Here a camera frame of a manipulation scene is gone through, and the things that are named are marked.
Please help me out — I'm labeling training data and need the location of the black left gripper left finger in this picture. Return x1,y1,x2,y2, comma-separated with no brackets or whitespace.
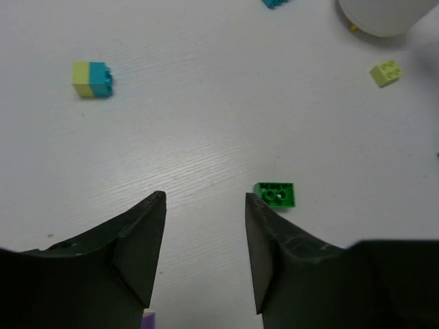
1,191,167,328

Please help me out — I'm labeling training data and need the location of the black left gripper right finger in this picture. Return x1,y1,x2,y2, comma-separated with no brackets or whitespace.
245,193,438,328

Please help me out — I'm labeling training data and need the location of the green arch lego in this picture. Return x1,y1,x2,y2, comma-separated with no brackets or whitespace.
253,182,296,209

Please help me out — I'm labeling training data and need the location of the purple lego near left arm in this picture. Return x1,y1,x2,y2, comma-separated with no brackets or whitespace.
141,312,155,329

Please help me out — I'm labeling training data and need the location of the yellow-green and teal small lego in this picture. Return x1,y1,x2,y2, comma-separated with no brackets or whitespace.
72,61,113,98

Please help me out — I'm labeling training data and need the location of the pale green curved lego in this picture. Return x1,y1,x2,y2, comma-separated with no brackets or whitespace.
369,60,403,88

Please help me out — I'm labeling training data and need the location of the white round divided container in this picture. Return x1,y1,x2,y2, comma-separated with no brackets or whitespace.
338,0,438,38

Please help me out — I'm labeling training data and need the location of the yellow-green and teal long lego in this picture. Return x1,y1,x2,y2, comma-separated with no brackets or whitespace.
262,0,289,10

